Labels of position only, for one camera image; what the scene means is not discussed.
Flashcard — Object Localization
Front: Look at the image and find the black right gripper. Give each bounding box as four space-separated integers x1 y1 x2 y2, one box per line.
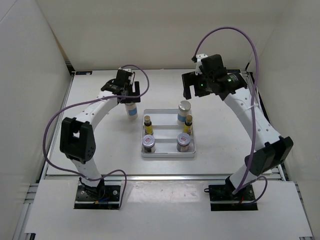
181 70 213 100

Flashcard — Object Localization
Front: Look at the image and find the blue-label salt shaker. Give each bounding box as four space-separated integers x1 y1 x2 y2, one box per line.
177 100 191 125
125 102 138 120

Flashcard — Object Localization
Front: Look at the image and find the yellow-label sauce bottle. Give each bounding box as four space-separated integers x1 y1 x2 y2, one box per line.
143 115 154 135
183 114 193 135

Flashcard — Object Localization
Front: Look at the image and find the white-lid spice jar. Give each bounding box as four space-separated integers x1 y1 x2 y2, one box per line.
141 134 156 153
176 132 191 153

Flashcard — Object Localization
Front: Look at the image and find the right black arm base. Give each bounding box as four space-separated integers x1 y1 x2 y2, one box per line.
203 177 258 212

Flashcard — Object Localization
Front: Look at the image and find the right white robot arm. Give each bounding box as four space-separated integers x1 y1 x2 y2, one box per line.
182 54 294 200

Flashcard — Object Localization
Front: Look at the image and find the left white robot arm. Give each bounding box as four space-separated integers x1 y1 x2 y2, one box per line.
59 68 141 200

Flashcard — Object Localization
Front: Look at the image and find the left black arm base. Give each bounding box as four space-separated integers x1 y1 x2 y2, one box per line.
73 178 127 210

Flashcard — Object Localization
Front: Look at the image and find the white divided tray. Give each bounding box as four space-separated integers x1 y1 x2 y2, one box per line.
141 108 197 159

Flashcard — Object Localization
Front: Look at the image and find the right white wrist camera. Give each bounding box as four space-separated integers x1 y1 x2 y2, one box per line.
191 53 208 76

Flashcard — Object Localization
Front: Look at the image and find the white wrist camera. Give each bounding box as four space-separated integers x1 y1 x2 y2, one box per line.
119 67 133 73
191 53 208 76

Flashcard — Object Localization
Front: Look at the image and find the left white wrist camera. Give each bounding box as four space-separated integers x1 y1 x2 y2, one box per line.
119 67 133 73

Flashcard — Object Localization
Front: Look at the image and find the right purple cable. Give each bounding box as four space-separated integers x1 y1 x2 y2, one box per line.
191 26 268 206

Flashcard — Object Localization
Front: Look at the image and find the aluminium table edge rail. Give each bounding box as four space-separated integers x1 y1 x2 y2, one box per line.
27 172 261 187

